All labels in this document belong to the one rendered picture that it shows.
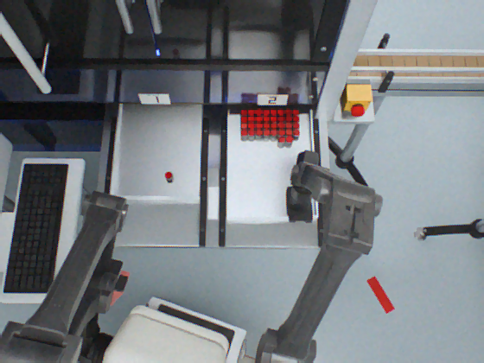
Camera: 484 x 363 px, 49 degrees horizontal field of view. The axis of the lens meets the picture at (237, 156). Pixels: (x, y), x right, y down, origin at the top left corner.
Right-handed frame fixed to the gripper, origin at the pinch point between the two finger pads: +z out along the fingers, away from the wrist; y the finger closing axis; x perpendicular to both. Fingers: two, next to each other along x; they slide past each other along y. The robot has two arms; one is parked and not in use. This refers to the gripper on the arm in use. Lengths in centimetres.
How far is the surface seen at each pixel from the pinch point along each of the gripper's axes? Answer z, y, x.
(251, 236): 4.6, -3.7, 12.6
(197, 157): 0.1, 20.1, 28.9
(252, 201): 2.6, 6.3, 12.3
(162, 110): -3, 36, 40
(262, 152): -0.2, 21.7, 9.1
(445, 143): 80, 76, -85
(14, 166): 41, 41, 104
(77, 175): 8, 19, 67
